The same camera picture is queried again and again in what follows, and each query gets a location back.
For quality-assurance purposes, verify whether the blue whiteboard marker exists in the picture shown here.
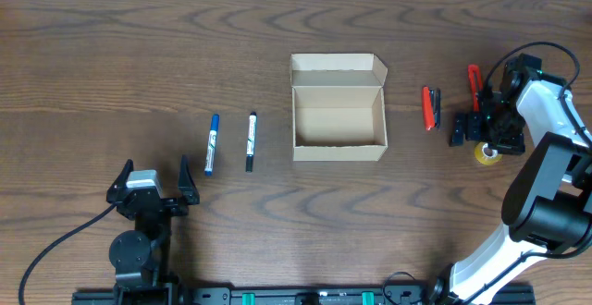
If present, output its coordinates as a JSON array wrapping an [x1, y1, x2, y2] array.
[[204, 114, 220, 177]]

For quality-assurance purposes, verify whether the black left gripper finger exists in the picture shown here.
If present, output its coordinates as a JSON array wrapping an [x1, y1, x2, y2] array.
[[106, 159, 134, 202], [178, 154, 200, 205]]

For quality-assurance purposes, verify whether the open cardboard box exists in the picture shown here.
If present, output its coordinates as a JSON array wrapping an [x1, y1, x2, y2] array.
[[290, 54, 389, 162]]

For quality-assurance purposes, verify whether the yellow tape roll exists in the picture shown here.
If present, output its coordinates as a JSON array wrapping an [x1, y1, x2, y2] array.
[[474, 142, 502, 165]]

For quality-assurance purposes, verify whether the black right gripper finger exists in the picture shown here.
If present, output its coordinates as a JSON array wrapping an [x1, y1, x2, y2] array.
[[450, 113, 466, 147], [465, 112, 482, 140]]

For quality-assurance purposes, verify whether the orange utility knife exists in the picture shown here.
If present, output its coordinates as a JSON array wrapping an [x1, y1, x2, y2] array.
[[467, 64, 483, 112]]

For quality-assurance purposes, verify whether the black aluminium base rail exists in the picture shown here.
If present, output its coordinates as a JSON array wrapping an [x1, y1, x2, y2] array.
[[71, 284, 537, 305]]

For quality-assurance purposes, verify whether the black whiteboard marker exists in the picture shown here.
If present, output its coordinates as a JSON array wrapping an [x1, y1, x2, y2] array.
[[245, 112, 257, 173]]

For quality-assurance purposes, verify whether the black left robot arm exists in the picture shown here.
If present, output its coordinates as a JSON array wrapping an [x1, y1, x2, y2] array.
[[106, 156, 200, 304]]

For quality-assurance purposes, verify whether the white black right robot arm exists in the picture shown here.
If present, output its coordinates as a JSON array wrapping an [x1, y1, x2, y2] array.
[[432, 73, 591, 304]]

